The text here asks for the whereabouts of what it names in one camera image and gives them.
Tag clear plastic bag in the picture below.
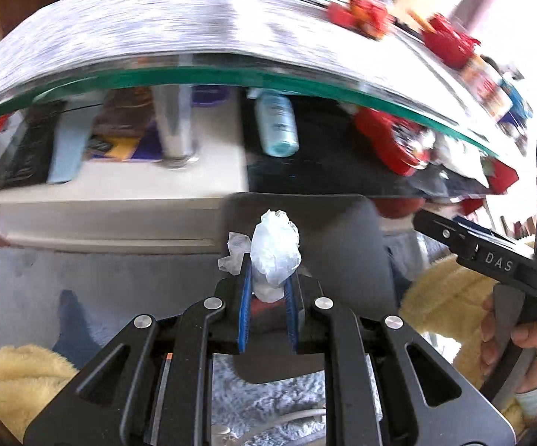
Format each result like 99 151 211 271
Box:
217 210 302 303

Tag red plastic bag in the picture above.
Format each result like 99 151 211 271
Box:
327 0 393 41

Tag black trash bin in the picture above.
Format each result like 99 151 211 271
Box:
217 192 398 384

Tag person right hand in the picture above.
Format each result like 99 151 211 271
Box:
479 296 537 396

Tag yellow fluffy blanket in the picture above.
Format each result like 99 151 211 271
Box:
398 255 530 433

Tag light blue bottle under table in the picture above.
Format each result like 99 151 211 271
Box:
254 91 299 158

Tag grey woven table cloth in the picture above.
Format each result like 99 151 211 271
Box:
0 0 508 156

